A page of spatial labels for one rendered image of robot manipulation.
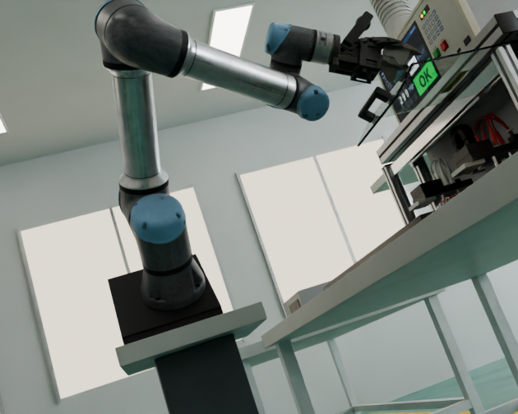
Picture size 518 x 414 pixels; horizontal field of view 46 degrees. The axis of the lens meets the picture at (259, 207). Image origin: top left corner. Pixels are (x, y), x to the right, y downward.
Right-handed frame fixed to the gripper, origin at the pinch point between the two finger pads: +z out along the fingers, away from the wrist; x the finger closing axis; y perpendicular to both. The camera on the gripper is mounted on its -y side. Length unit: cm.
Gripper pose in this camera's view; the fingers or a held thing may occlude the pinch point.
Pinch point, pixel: (410, 57)
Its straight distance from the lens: 157.2
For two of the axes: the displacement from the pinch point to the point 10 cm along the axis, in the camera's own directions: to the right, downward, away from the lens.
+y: -1.0, 9.3, -3.5
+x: 1.8, -3.2, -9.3
